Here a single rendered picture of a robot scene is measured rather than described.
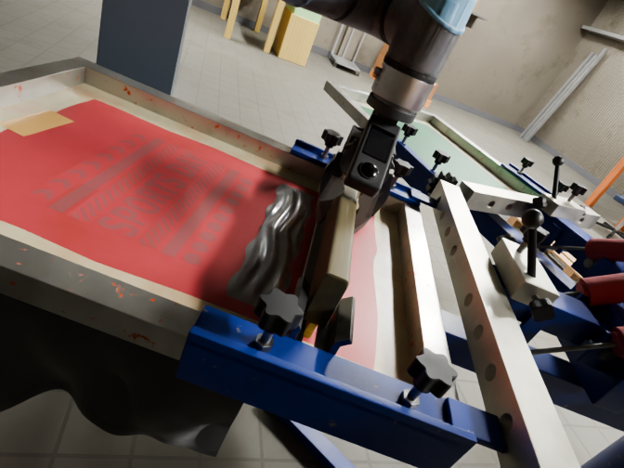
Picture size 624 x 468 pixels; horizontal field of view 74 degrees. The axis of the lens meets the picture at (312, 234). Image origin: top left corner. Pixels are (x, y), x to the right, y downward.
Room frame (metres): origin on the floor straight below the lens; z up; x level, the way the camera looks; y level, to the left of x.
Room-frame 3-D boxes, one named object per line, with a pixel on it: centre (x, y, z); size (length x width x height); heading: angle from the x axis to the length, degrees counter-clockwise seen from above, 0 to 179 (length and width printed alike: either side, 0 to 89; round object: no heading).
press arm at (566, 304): (0.61, -0.38, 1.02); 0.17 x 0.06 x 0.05; 95
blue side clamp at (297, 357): (0.30, -0.08, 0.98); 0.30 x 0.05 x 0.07; 95
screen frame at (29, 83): (0.56, 0.18, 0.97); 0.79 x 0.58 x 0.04; 95
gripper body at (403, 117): (0.60, -0.03, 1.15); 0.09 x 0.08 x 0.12; 5
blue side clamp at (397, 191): (0.86, -0.03, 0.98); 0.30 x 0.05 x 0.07; 95
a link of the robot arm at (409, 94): (0.60, -0.02, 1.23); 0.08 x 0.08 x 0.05
